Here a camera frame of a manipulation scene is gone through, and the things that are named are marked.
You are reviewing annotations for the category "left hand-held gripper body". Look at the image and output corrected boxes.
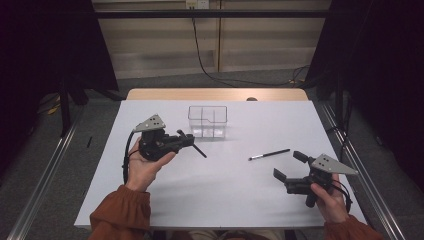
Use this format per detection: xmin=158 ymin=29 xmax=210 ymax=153
xmin=132 ymin=113 xmax=181 ymax=163

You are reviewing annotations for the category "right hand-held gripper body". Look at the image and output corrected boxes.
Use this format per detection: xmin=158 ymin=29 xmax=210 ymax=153
xmin=284 ymin=153 xmax=360 ymax=208

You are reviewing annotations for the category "black makeup brush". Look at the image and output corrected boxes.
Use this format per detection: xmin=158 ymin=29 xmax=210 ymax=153
xmin=248 ymin=148 xmax=291 ymax=162
xmin=176 ymin=129 xmax=208 ymax=159

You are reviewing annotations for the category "clear plastic organizer box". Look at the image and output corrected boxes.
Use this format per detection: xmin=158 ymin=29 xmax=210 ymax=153
xmin=187 ymin=105 xmax=229 ymax=140

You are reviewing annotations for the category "person's left hand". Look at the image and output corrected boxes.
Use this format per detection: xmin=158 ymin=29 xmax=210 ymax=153
xmin=124 ymin=136 xmax=177 ymax=193

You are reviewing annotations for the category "person's right hand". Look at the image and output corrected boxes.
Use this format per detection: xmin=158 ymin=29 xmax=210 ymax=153
xmin=310 ymin=173 xmax=352 ymax=224

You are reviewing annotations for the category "wooden table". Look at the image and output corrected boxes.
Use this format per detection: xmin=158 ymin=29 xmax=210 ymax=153
xmin=125 ymin=87 xmax=309 ymax=102

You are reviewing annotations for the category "black metal stand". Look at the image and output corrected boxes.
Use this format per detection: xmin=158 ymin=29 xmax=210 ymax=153
xmin=59 ymin=79 xmax=72 ymax=137
xmin=334 ymin=66 xmax=345 ymax=129

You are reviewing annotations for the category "dark curtain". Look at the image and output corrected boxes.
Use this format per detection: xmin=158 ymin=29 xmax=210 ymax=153
xmin=0 ymin=0 xmax=120 ymax=174
xmin=304 ymin=0 xmax=424 ymax=193

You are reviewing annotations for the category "black horizontal bar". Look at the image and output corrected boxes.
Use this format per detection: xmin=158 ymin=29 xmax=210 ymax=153
xmin=94 ymin=9 xmax=334 ymax=19

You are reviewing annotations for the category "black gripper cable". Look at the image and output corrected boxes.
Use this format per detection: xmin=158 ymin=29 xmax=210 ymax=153
xmin=333 ymin=179 xmax=354 ymax=214
xmin=121 ymin=130 xmax=136 ymax=185

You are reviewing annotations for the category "aluminium floor rail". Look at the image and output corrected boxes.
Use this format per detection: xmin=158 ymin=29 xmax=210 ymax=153
xmin=6 ymin=106 xmax=86 ymax=240
xmin=319 ymin=101 xmax=408 ymax=240

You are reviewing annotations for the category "black wall cable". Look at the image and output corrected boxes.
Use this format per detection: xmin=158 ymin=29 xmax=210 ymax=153
xmin=191 ymin=16 xmax=311 ymax=88

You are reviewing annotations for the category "yellow cable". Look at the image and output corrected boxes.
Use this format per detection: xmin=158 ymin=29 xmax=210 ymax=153
xmin=46 ymin=96 xmax=63 ymax=116

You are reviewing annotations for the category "white wall outlet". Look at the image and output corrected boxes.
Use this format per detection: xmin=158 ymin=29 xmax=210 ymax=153
xmin=185 ymin=0 xmax=210 ymax=10

